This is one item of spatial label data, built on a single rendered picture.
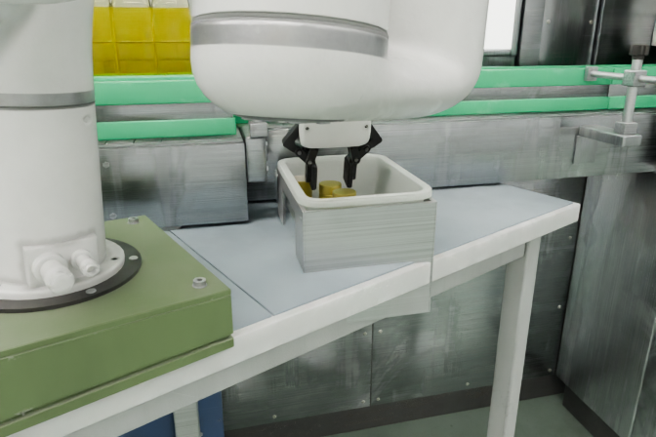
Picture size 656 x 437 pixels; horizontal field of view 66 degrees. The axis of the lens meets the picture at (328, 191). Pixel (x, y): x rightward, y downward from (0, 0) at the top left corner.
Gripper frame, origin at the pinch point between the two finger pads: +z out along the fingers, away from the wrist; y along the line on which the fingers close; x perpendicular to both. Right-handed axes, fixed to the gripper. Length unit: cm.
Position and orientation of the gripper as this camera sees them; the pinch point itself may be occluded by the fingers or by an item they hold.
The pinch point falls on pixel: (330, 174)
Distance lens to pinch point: 74.9
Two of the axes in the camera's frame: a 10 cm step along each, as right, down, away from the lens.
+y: -9.8, 0.6, -2.0
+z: -0.5, 8.5, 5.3
